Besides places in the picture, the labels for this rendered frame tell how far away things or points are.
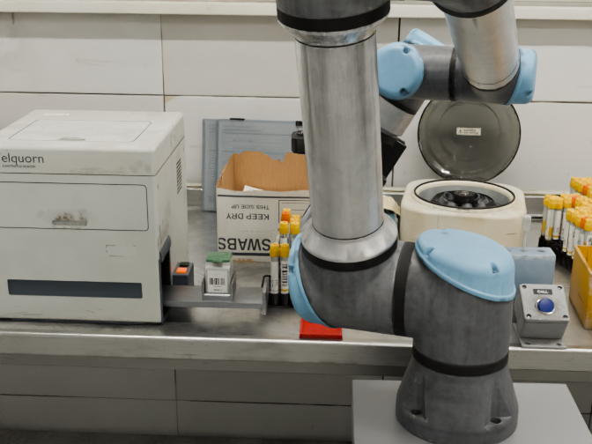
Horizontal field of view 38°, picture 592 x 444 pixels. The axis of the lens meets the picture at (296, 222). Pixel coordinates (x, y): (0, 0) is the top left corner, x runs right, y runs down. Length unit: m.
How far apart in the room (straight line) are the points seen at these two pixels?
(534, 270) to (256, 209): 0.53
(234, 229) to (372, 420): 0.67
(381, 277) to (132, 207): 0.50
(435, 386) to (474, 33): 0.41
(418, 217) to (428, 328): 0.65
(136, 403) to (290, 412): 0.39
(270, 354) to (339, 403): 0.85
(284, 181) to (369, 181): 0.97
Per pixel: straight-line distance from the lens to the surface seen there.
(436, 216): 1.65
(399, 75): 1.18
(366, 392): 1.16
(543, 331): 1.42
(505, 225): 1.65
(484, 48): 1.01
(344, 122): 0.91
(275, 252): 1.45
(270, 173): 1.91
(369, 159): 0.94
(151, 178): 1.35
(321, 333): 1.38
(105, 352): 1.43
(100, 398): 2.30
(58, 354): 1.46
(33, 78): 2.05
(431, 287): 1.00
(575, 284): 1.56
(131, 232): 1.38
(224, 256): 1.42
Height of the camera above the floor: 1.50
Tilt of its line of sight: 19 degrees down
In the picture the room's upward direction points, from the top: 1 degrees clockwise
